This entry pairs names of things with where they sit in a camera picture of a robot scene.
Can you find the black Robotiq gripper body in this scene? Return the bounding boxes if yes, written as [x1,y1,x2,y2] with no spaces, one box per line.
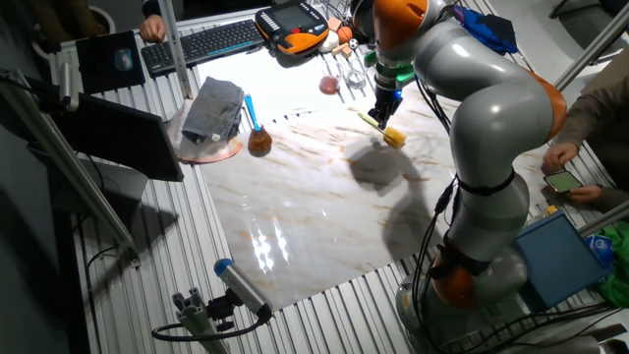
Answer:
[372,87,404,115]

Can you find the yellow brush with green handle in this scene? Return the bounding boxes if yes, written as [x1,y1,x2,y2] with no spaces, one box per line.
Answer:
[357,111,408,150]

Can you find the black smartphone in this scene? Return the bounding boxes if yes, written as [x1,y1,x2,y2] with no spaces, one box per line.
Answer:
[543,169,585,195]

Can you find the right forearm in brown sleeve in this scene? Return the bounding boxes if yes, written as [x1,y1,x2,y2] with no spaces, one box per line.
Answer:
[554,48,629,148]

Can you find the left forearm in brown sleeve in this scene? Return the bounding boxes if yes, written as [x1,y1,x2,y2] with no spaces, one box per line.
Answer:
[597,185,629,213]

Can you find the right hand with brown sleeve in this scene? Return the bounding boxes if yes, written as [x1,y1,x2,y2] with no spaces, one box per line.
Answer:
[542,142,580,173]

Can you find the left hand with brown sleeve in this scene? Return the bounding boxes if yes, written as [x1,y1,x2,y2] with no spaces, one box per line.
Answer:
[564,184,604,204]

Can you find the bare hand with dark sleeve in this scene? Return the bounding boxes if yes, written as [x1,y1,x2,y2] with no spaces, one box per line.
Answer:
[139,14,167,44]

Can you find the green wrist adapter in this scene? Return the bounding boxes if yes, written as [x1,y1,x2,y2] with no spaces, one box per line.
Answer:
[364,48,417,92]

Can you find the empty clear glass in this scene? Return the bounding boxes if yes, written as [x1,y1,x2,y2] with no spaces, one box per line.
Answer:
[345,61,369,90]

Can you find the small pink ball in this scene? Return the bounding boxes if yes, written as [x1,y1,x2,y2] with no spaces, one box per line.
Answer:
[317,63,343,96]

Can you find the black filament spool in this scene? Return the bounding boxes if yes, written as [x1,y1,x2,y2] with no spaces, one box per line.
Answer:
[351,0,377,43]

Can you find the white printed paper sheets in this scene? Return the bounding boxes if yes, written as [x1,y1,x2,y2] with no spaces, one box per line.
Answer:
[196,46,348,127]

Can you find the blue crumpled cloth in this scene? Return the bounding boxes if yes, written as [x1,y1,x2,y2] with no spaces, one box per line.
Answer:
[451,4,520,56]

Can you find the orange black teach pendant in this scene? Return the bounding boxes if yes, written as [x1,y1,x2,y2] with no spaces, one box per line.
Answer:
[254,0,330,56]

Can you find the white marble pattern board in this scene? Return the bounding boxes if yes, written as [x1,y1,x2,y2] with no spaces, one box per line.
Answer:
[199,83,571,312]

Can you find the grey folded towel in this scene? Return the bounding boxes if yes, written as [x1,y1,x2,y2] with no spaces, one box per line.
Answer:
[181,76,246,146]

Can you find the black computer keyboard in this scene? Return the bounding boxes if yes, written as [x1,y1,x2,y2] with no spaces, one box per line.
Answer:
[141,18,266,79]

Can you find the aluminium profile beam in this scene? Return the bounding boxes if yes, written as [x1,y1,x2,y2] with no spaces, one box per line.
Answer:
[156,0,195,100]
[0,68,142,269]
[171,287,232,354]
[577,200,629,238]
[552,2,629,92]

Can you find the blue flat box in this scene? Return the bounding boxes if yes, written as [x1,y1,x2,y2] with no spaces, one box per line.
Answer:
[510,209,610,314]

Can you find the blue white packet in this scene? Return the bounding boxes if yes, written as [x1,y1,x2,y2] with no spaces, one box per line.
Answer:
[584,234,615,270]

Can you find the black flat monitor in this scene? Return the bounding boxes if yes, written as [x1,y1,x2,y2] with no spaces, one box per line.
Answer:
[46,90,186,183]

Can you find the blue computer mouse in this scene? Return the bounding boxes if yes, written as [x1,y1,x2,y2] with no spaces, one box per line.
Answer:
[113,47,135,73]

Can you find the grey monitor base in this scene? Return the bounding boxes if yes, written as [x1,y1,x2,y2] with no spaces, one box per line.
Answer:
[48,156,149,217]

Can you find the green bag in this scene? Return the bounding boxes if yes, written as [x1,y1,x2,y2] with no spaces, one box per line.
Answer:
[584,223,629,310]

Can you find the black mouse pad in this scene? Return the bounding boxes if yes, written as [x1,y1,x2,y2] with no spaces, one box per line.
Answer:
[75,29,147,95]

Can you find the black wrist cable loops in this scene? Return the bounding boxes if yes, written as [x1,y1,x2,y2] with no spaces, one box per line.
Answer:
[415,76,453,135]

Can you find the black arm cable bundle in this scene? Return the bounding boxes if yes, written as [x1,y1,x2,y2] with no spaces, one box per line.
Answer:
[410,174,461,354]

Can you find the brown round brush blue handle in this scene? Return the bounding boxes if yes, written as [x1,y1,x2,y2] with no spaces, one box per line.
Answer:
[244,93,274,157]

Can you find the silver camera with blue cap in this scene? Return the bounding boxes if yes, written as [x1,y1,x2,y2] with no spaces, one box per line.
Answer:
[213,258,274,321]

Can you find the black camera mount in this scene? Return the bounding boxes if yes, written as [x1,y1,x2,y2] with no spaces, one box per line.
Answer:
[205,288,243,333]

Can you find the black floor cables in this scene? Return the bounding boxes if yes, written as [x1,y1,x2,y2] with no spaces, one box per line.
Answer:
[456,300,629,354]

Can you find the black camera cable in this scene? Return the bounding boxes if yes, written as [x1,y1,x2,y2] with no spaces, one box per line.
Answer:
[150,314,270,343]

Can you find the silver depth camera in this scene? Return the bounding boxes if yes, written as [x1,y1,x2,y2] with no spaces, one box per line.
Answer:
[57,61,81,113]

